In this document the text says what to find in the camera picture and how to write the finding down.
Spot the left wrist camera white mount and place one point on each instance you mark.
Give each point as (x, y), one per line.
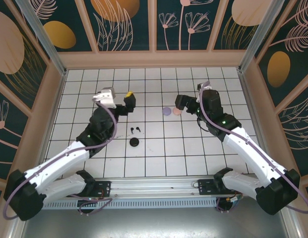
(105, 100)

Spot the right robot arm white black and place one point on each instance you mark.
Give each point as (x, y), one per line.
(253, 158)

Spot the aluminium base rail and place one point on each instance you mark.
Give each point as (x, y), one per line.
(156, 184)

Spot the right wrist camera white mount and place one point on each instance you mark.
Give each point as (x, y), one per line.
(199, 86)

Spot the purple round charging case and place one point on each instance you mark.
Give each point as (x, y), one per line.
(166, 110)

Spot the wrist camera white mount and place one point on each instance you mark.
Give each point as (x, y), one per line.
(105, 100)
(199, 86)

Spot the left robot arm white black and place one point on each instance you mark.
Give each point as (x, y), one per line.
(59, 158)

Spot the pink round charging case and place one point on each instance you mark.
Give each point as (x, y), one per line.
(177, 112)

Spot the grey metal sheet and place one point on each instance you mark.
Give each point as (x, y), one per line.
(153, 223)

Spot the aluminium corner post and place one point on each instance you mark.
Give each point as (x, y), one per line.
(44, 42)
(263, 29)

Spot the black round charging case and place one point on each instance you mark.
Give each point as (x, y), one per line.
(134, 142)

